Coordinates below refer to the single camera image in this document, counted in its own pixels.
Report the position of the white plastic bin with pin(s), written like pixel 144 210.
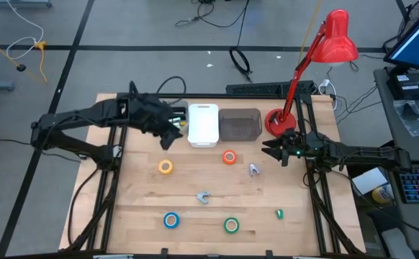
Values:
pixel 203 126

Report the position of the blue tape roll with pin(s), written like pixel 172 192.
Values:
pixel 165 220

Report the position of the orange tape roll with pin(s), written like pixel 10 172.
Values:
pixel 224 157

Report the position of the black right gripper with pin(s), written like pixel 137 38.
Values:
pixel 306 145

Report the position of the purple stapler remover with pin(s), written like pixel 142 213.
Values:
pixel 253 169

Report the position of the yellow round container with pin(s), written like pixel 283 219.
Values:
pixel 382 194

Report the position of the clear plastic bag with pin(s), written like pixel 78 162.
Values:
pixel 411 118

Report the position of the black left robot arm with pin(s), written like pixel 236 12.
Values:
pixel 72 120

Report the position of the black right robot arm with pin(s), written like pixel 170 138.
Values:
pixel 368 154

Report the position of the computer monitor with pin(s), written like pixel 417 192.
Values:
pixel 418 43

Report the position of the black floor fan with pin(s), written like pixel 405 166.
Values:
pixel 409 16

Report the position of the small black computer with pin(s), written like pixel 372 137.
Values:
pixel 407 86

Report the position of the white box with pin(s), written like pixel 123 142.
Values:
pixel 369 180

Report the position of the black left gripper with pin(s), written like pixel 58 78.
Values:
pixel 152 115

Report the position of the dark translucent plastic bin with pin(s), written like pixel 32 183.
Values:
pixel 240 124

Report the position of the white power adapter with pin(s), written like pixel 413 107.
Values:
pixel 325 84

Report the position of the yellow tape roll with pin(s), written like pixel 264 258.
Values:
pixel 160 167

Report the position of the black aluminium table frame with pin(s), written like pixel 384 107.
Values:
pixel 202 96

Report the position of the small green stapler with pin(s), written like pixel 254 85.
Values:
pixel 279 214

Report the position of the grey desk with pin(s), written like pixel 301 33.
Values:
pixel 407 147

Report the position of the green tape roll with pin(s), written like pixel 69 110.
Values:
pixel 225 225

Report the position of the red desk lamp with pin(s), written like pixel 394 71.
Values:
pixel 335 43

